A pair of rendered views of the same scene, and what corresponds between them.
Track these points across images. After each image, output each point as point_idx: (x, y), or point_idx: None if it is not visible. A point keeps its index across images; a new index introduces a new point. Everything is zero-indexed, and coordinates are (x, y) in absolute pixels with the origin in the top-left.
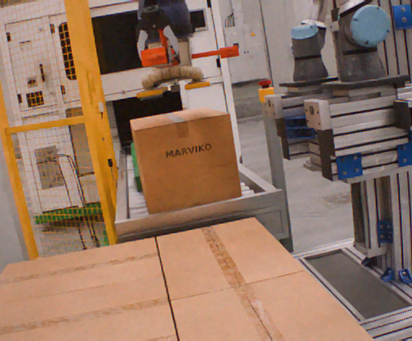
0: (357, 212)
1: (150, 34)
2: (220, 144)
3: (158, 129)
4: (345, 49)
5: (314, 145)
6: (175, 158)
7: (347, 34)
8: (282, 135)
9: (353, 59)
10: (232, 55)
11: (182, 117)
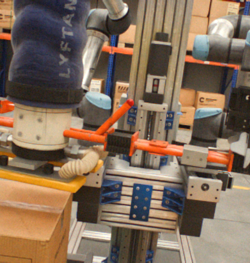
0: (126, 250)
1: (69, 97)
2: (68, 225)
3: (56, 228)
4: (209, 138)
5: (117, 206)
6: (56, 260)
7: (229, 131)
8: (86, 200)
9: (213, 146)
10: (8, 110)
11: (5, 199)
